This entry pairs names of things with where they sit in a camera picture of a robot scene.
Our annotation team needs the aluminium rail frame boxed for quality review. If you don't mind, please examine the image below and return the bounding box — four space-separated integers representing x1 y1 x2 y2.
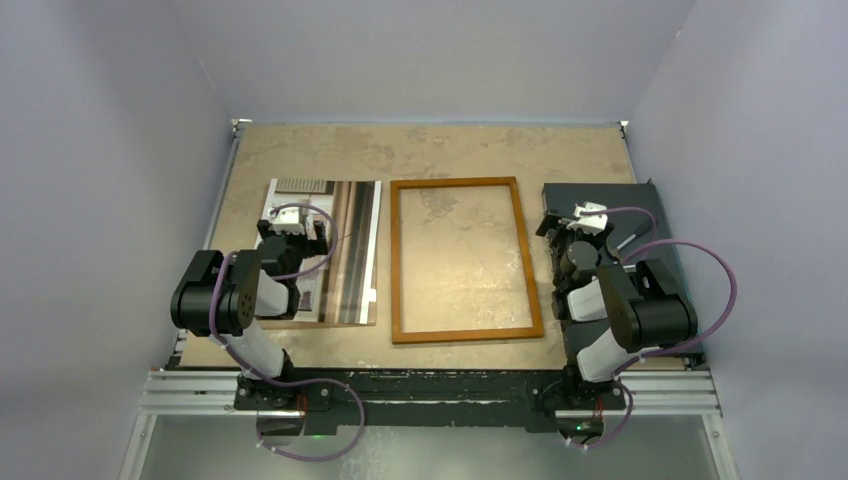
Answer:
127 122 738 479

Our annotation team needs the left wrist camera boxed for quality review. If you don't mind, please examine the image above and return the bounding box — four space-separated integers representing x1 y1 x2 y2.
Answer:
269 206 308 235

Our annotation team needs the plant photo print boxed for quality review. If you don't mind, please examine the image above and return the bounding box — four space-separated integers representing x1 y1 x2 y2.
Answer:
259 177 384 327

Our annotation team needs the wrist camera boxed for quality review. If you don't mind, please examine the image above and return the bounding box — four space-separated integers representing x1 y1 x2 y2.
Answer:
269 206 308 235
566 202 608 235

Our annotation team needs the purple cable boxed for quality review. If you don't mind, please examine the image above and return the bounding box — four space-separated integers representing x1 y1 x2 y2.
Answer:
564 206 739 452
207 202 367 464

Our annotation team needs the small hammer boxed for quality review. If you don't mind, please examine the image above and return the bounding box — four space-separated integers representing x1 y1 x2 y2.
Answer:
616 233 642 251

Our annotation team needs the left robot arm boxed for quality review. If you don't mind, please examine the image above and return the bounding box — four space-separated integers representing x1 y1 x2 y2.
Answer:
170 220 330 409

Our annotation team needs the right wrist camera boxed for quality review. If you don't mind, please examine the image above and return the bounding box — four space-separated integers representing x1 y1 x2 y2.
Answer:
566 202 608 235

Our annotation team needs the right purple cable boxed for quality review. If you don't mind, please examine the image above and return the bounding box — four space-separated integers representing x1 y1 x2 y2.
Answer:
564 206 739 452

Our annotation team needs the wooden picture frame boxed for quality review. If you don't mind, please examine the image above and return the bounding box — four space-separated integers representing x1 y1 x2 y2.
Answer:
389 176 545 345

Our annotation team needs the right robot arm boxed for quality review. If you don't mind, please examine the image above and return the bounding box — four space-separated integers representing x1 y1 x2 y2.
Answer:
536 204 698 407

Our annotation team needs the black mat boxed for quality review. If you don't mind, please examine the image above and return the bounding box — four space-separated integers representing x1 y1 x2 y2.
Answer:
541 182 705 362

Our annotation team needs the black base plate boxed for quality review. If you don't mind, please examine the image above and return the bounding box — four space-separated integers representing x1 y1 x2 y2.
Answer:
234 367 627 435

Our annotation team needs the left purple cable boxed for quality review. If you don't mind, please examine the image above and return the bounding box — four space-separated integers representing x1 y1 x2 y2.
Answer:
207 202 367 464

